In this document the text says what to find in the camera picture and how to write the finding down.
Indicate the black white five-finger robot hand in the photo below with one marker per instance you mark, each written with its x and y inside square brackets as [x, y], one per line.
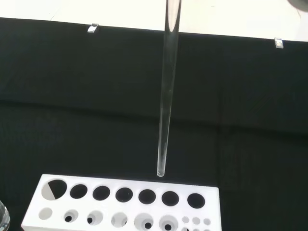
[300, 3]

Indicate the white test tube rack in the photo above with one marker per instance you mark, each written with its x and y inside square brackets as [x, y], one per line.
[211, 207]

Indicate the black bench cloth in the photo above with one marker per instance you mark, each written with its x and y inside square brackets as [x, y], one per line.
[72, 96]

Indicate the small clear glass beaker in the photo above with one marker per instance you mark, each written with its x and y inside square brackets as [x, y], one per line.
[3, 219]

